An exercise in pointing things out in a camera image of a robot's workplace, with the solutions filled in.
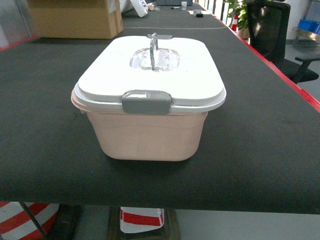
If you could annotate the pink plastic storage box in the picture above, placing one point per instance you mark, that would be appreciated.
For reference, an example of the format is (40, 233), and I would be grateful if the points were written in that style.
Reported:
(172, 137)

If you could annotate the white paper cup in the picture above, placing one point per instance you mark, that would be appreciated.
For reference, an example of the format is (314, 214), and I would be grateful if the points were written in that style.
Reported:
(184, 5)

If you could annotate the potted green plant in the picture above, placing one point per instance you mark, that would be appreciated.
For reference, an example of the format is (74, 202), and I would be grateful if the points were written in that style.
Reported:
(237, 12)

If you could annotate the cardboard box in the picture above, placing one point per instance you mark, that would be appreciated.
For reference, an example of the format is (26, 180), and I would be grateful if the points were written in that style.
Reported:
(76, 19)

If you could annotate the white box lid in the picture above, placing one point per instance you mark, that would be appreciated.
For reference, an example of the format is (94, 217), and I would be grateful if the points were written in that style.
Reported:
(151, 75)

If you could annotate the blue bin on side rack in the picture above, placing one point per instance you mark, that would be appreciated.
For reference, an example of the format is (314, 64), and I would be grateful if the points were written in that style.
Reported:
(309, 25)

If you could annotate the black table mat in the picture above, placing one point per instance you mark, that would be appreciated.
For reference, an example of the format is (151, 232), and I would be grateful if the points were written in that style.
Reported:
(258, 152)

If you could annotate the white foam piece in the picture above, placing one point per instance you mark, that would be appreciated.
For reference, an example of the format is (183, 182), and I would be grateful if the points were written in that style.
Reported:
(141, 7)

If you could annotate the red white traffic cone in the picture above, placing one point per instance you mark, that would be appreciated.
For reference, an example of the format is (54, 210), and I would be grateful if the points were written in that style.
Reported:
(16, 224)

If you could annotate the small black object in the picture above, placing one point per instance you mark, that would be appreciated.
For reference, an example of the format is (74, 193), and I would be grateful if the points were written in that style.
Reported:
(199, 15)

